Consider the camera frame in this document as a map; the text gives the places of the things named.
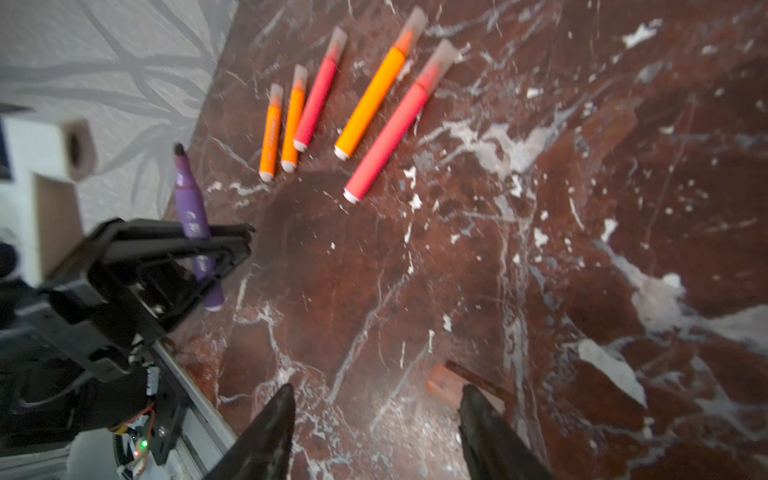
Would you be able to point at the pink highlighter pair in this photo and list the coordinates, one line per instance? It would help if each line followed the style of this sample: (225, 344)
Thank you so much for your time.
(320, 90)

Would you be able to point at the small green circuit board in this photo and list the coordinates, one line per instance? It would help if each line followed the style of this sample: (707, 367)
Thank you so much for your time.
(131, 444)

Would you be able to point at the orange highlighter pair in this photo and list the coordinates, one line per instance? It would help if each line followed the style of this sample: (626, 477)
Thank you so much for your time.
(289, 154)

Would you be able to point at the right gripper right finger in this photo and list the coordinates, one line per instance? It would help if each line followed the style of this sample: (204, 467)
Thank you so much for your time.
(491, 449)

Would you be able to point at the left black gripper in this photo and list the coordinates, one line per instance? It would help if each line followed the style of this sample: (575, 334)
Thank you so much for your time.
(134, 290)

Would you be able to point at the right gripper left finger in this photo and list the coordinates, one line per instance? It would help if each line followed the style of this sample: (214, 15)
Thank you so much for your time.
(264, 449)

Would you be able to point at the purple highlighter pen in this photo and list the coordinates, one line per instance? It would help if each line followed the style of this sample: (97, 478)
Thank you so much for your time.
(191, 210)

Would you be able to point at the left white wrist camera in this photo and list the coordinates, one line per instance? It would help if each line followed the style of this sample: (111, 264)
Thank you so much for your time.
(40, 214)

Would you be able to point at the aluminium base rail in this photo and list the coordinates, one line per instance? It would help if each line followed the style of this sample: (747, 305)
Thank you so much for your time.
(204, 439)

